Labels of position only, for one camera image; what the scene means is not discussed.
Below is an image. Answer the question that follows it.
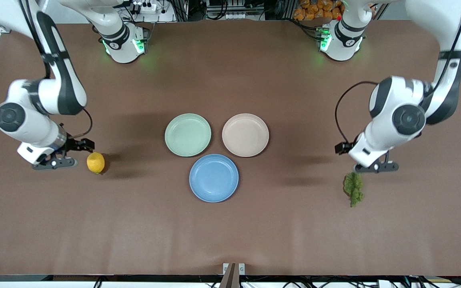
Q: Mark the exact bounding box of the yellow lemon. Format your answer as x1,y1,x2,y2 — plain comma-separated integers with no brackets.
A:
86,152,106,174

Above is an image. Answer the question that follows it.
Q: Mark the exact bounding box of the mint green round plate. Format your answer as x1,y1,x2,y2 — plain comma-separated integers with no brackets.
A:
164,113,212,157

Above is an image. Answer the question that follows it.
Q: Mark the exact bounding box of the blue round plate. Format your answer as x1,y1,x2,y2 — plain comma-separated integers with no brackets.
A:
189,154,239,203

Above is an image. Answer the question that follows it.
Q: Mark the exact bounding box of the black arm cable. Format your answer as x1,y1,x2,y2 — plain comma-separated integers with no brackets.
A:
335,0,461,144
18,0,93,140

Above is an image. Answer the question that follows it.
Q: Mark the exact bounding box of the brown table cover mat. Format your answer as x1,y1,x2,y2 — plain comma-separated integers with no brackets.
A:
0,18,461,276

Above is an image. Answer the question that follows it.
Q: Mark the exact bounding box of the beige round plate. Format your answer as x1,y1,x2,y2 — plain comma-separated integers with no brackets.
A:
222,113,270,157

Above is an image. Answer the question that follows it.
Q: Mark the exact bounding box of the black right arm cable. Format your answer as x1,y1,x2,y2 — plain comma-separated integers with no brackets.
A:
18,0,93,140

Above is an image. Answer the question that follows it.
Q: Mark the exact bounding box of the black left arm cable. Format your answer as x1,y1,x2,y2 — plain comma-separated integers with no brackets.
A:
335,0,461,144

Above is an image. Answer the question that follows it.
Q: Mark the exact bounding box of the bag of orange snacks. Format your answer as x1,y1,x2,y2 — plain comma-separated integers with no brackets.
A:
293,0,375,21

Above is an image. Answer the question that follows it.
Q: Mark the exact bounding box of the green lettuce leaf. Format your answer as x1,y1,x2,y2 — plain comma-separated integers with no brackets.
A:
343,172,364,208

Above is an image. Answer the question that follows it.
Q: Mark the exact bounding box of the white power strip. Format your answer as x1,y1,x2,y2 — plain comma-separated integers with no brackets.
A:
214,11,255,20
128,1,159,13

